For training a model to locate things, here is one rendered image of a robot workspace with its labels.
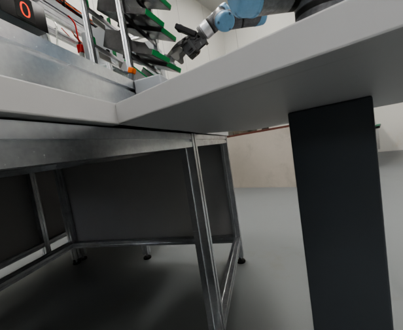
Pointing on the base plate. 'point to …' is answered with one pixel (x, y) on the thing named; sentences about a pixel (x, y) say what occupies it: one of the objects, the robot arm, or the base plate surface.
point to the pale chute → (138, 71)
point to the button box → (148, 82)
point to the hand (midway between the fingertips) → (169, 57)
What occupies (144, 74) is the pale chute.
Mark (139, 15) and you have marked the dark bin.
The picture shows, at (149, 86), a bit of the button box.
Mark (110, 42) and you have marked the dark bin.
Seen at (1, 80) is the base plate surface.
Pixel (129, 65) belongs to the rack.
